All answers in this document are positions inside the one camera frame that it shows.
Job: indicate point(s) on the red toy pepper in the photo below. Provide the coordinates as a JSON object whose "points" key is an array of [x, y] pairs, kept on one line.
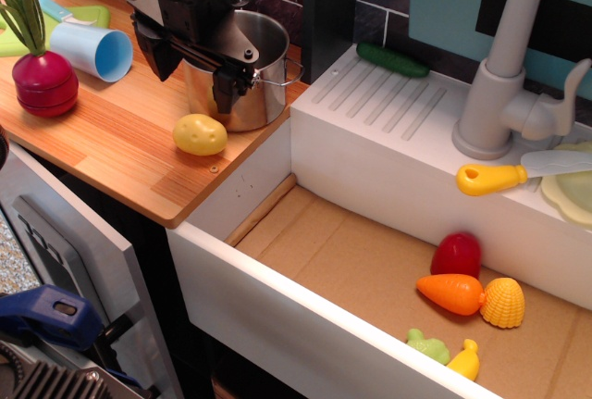
{"points": [[457, 253]]}

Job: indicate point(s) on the stainless steel pot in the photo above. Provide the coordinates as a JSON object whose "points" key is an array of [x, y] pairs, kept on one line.
{"points": [[266, 99]]}

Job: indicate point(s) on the green cutting board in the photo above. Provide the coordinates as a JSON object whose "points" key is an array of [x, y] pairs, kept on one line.
{"points": [[11, 46]]}

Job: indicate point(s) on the white drawer box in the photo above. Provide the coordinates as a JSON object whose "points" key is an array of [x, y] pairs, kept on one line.
{"points": [[322, 297]]}

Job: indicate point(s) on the green toy lettuce piece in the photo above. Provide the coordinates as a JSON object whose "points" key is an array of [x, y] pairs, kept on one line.
{"points": [[431, 347]]}

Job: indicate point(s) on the grey toy faucet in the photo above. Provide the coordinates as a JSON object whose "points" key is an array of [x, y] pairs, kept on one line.
{"points": [[497, 104]]}

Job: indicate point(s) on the blue clamp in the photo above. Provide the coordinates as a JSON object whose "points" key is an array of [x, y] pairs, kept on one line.
{"points": [[51, 314]]}

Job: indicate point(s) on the green toy cucumber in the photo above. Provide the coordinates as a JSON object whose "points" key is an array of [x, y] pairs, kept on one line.
{"points": [[392, 61]]}

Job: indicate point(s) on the yellow handled toy knife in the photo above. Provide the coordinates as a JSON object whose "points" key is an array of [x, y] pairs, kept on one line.
{"points": [[478, 179]]}

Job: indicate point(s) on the black metal heat sink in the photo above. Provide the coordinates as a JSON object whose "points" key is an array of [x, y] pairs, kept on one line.
{"points": [[25, 378]]}

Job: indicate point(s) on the white toy sink unit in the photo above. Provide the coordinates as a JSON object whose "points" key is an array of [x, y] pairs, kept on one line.
{"points": [[379, 144]]}

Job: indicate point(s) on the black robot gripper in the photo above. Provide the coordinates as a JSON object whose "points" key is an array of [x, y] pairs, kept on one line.
{"points": [[203, 31]]}

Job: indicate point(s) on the pale green toy plate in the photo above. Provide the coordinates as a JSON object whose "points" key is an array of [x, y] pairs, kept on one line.
{"points": [[570, 194]]}

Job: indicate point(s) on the small yellow toy squash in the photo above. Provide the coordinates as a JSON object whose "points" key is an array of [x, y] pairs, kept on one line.
{"points": [[467, 362]]}

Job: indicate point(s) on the red wooden toy radish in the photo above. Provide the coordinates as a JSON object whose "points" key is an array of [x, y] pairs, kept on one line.
{"points": [[45, 82]]}

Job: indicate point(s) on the light blue plastic cup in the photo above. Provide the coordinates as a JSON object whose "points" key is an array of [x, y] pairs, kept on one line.
{"points": [[104, 53]]}

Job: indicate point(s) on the yellow toy corn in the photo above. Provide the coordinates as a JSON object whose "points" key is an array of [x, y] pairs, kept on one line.
{"points": [[504, 305]]}

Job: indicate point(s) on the yellow toy potato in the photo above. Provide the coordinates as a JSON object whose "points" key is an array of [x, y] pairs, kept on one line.
{"points": [[200, 135]]}

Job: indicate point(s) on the orange toy carrot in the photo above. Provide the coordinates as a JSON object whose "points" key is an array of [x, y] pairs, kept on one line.
{"points": [[458, 293]]}

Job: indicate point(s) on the light blue toy knife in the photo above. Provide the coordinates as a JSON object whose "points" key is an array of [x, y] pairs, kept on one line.
{"points": [[61, 14]]}

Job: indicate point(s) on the grey oven door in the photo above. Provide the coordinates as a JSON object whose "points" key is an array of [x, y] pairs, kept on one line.
{"points": [[70, 246]]}

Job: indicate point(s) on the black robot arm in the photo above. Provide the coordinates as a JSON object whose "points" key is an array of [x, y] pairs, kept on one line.
{"points": [[203, 32]]}

